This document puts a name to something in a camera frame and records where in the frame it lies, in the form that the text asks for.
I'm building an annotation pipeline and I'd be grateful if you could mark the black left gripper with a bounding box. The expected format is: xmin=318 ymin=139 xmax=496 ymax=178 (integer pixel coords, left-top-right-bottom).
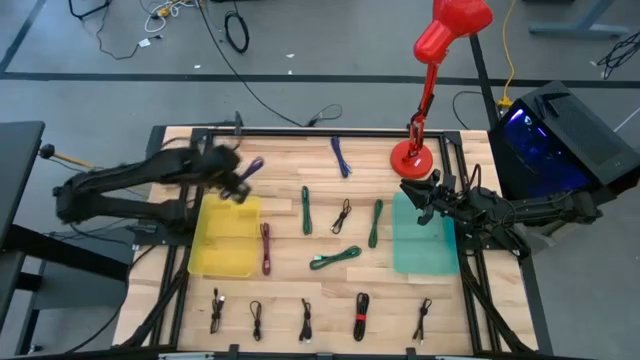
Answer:
xmin=192 ymin=143 xmax=253 ymax=205

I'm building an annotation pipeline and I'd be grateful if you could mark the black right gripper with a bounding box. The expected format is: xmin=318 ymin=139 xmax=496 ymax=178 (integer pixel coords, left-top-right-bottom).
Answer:
xmin=398 ymin=168 xmax=484 ymax=226

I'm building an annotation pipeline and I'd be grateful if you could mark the purple USB cable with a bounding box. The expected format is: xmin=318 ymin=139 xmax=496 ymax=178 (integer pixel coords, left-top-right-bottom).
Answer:
xmin=219 ymin=155 xmax=265 ymax=199

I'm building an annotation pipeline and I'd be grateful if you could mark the maroon USB cable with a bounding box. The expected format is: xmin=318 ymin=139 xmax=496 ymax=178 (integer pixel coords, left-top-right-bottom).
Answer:
xmin=259 ymin=222 xmax=272 ymax=277

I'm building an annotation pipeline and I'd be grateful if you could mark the dark green USB cable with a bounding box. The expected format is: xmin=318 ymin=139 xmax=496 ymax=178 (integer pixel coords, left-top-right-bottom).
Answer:
xmin=300 ymin=185 xmax=314 ymax=236

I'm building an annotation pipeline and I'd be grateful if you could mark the short black-brown USB cable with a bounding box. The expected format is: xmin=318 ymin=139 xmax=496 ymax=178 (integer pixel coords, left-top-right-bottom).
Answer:
xmin=330 ymin=198 xmax=353 ymax=235

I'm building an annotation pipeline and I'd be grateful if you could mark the blue USB cable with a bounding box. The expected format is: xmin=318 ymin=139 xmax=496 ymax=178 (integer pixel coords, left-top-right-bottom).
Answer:
xmin=330 ymin=135 xmax=353 ymax=179

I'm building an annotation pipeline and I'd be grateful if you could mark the black USB cable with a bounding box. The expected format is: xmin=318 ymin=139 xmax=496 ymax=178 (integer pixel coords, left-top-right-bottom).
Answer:
xmin=298 ymin=297 xmax=314 ymax=344
xmin=209 ymin=287 xmax=226 ymax=335
xmin=249 ymin=299 xmax=264 ymax=343
xmin=412 ymin=297 xmax=433 ymax=345

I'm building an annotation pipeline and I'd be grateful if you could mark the black cable with red tie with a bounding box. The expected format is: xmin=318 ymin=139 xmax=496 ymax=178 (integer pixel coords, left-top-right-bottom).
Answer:
xmin=352 ymin=292 xmax=371 ymax=343

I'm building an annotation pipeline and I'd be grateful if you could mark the yellow translucent plastic bin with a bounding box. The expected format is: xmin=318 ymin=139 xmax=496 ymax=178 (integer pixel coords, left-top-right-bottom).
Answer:
xmin=187 ymin=193 xmax=262 ymax=279

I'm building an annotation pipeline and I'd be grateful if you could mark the teal translucent plastic bin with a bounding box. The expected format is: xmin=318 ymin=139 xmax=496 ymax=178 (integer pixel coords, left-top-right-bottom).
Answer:
xmin=391 ymin=192 xmax=460 ymax=276

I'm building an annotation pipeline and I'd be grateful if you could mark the black computer tower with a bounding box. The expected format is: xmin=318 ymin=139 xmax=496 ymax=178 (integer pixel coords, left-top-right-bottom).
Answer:
xmin=487 ymin=80 xmax=640 ymax=229

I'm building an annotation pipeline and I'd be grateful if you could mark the red desk lamp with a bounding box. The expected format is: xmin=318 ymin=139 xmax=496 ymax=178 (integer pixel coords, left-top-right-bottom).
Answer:
xmin=389 ymin=0 xmax=495 ymax=180

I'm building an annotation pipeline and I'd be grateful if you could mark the wooden stick with black knob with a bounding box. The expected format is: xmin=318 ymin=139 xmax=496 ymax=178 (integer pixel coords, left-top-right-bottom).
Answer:
xmin=38 ymin=143 xmax=96 ymax=170

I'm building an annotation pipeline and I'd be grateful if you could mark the black desk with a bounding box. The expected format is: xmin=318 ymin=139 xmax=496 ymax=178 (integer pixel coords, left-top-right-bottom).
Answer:
xmin=0 ymin=119 xmax=132 ymax=356

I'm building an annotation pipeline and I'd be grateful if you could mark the grey desk foot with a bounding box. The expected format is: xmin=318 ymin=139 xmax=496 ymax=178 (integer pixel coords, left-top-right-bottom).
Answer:
xmin=528 ymin=0 xmax=630 ymax=40

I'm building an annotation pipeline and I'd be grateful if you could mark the black aluminium table frame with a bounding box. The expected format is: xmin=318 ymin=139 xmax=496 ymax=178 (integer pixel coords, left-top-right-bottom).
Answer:
xmin=114 ymin=124 xmax=556 ymax=360

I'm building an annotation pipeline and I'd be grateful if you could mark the long black floor cable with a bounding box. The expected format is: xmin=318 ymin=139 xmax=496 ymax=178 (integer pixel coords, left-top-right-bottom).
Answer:
xmin=197 ymin=0 xmax=344 ymax=129

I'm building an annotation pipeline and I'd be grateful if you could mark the black frame post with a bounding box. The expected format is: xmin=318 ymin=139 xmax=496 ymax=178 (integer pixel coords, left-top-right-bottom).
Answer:
xmin=468 ymin=33 xmax=501 ymax=131

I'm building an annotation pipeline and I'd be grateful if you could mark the black coiled floor cable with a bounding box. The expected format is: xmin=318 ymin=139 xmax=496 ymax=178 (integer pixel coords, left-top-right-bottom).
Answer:
xmin=223 ymin=9 xmax=250 ymax=55

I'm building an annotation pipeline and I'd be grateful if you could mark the yellow floor cable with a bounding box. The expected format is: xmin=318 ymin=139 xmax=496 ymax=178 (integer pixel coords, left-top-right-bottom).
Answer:
xmin=497 ymin=0 xmax=519 ymax=109

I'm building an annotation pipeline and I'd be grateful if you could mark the thin black floor cable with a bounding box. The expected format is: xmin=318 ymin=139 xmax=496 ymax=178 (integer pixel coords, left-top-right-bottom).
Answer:
xmin=67 ymin=0 xmax=164 ymax=62

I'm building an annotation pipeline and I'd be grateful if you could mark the white floor cable bundle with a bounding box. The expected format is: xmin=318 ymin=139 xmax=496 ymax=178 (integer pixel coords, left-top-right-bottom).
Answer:
xmin=143 ymin=0 xmax=201 ymax=35

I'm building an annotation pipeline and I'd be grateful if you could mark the black floor cable bundle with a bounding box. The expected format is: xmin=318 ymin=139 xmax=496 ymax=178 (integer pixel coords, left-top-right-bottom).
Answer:
xmin=596 ymin=30 xmax=640 ymax=80

